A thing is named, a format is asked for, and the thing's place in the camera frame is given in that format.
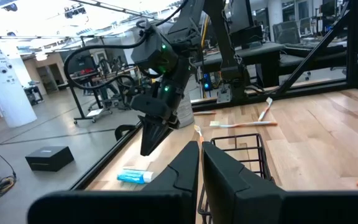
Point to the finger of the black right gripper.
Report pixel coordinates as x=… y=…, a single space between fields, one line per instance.
x=146 y=137
x=160 y=133

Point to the background robot workstation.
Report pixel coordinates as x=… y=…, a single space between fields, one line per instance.
x=84 y=63

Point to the black box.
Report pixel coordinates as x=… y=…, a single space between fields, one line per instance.
x=50 y=160

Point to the black utility cart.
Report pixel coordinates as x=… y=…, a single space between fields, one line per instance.
x=33 y=93

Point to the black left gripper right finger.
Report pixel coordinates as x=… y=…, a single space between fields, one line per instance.
x=259 y=205

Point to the white pillar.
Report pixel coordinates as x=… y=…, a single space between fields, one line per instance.
x=8 y=93

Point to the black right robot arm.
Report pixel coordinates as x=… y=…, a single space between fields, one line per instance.
x=154 y=53

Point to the blue-lit electronics box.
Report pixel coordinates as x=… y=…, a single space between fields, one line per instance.
x=207 y=82

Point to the grey metal bracket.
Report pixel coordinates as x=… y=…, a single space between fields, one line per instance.
x=224 y=95

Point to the black desk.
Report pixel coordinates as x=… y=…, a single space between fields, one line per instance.
x=259 y=51
x=312 y=57

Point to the teal bottle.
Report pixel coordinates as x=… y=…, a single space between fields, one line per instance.
x=132 y=176

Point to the black ceiling spotlight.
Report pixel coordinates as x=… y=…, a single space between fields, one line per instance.
x=75 y=11

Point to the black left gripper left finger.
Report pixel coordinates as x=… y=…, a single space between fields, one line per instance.
x=154 y=205

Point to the grey mesh office chair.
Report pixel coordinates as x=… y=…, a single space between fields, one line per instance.
x=286 y=31

